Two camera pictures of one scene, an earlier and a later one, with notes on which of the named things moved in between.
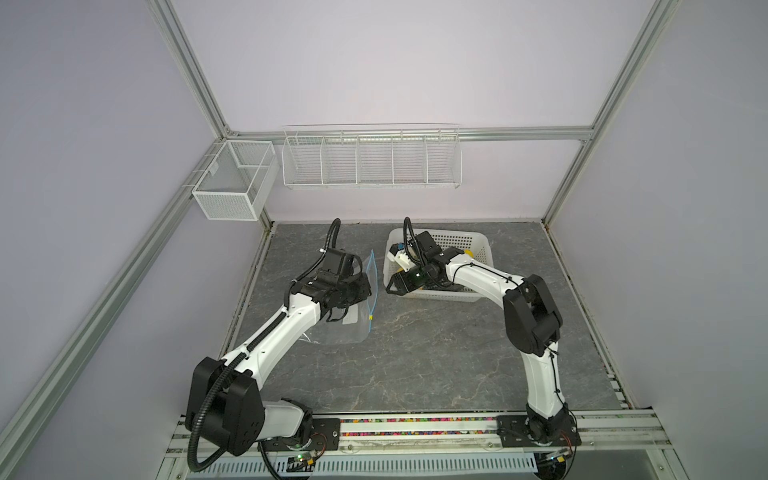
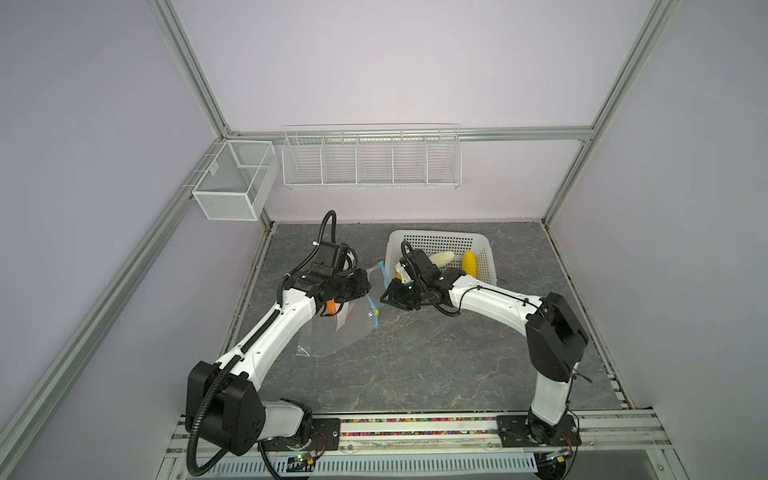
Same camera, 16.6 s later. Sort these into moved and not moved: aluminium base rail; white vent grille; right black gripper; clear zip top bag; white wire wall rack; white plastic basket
Moved: right black gripper; clear zip top bag
Not moved: white plastic basket; aluminium base rail; white wire wall rack; white vent grille
